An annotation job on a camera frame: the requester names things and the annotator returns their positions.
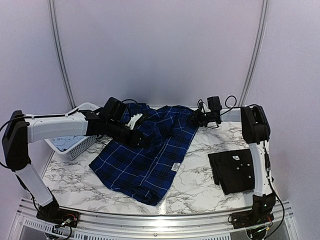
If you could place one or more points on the light blue shirt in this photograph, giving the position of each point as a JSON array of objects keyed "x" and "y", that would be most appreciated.
[{"x": 64, "y": 143}]

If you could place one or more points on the aluminium front table rail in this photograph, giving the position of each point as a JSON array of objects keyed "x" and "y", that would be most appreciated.
[{"x": 91, "y": 225}]

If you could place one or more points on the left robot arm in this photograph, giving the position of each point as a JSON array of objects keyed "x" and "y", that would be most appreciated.
[{"x": 22, "y": 129}]

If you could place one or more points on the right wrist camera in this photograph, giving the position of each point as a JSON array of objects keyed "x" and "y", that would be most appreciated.
[{"x": 202, "y": 106}]

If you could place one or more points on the folded black shirt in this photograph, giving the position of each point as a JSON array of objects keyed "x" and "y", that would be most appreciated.
[{"x": 233, "y": 170}]

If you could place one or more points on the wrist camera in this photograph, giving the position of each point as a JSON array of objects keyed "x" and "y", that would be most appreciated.
[
  {"x": 136, "y": 120},
  {"x": 202, "y": 106}
]

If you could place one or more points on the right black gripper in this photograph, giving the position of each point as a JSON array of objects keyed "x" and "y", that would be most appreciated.
[{"x": 197, "y": 118}]

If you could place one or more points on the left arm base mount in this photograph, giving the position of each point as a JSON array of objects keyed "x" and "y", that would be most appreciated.
[{"x": 61, "y": 218}]

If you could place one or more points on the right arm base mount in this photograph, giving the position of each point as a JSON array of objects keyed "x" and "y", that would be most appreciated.
[{"x": 248, "y": 218}]

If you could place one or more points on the white plastic laundry basket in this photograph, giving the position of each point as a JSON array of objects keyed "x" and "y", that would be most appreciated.
[{"x": 76, "y": 149}]

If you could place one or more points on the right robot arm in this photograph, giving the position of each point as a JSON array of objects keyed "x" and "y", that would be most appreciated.
[{"x": 256, "y": 133}]

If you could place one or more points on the blue plaid long sleeve shirt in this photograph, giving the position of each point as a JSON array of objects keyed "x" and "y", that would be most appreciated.
[{"x": 146, "y": 174}]

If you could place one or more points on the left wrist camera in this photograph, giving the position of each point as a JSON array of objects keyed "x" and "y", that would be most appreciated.
[{"x": 136, "y": 120}]

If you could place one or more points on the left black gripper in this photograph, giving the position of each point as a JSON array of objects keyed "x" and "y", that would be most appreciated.
[{"x": 133, "y": 140}]

